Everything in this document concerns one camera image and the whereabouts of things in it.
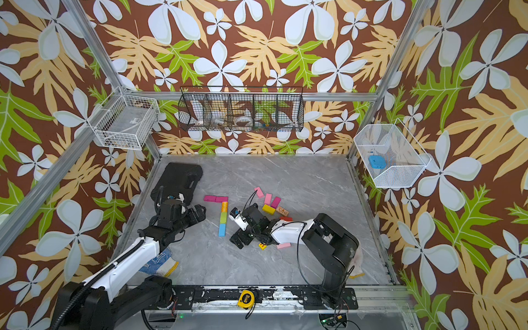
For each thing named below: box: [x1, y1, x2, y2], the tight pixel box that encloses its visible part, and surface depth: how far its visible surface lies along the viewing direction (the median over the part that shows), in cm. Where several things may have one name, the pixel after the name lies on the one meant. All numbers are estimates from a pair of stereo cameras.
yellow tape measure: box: [237, 289, 256, 310], surface depth 74 cm
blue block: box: [217, 223, 227, 238], surface depth 92 cm
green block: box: [220, 211, 228, 225], surface depth 97 cm
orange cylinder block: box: [220, 201, 229, 213], surface depth 100 cm
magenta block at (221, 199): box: [215, 195, 229, 203], surface depth 104 cm
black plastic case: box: [150, 162, 203, 203], surface depth 107 cm
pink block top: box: [253, 187, 265, 198], surface depth 107 cm
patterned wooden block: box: [276, 206, 290, 217], surface depth 98 cm
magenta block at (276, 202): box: [270, 196, 282, 209], surface depth 103 cm
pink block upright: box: [264, 193, 273, 206], surface depth 103 cm
